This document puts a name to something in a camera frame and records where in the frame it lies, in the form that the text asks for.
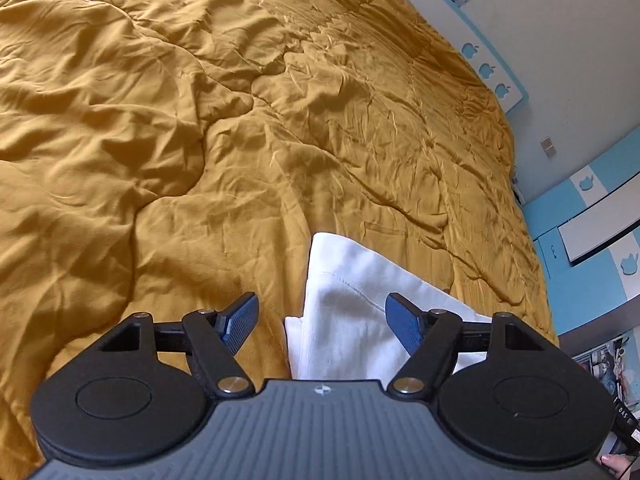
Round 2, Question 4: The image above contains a white sweatshirt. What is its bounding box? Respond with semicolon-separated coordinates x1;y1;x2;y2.
284;231;493;381

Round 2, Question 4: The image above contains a blue and white cabinet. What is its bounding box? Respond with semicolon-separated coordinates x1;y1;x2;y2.
520;127;640;333

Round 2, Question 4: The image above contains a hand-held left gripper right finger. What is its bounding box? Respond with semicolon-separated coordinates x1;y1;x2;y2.
385;292;551;398

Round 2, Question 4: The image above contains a mustard yellow quilt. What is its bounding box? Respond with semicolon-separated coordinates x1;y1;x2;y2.
0;0;558;466

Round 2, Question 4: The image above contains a person's right hand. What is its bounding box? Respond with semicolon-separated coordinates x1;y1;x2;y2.
597;452;636;478

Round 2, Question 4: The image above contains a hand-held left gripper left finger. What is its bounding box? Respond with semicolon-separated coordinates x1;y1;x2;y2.
95;291;261;398

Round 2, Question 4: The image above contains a blue headboard with apple cutouts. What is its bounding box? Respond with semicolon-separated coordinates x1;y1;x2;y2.
395;0;531;116

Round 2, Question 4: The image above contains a colourful printed poster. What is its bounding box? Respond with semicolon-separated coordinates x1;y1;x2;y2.
572;327;640;411

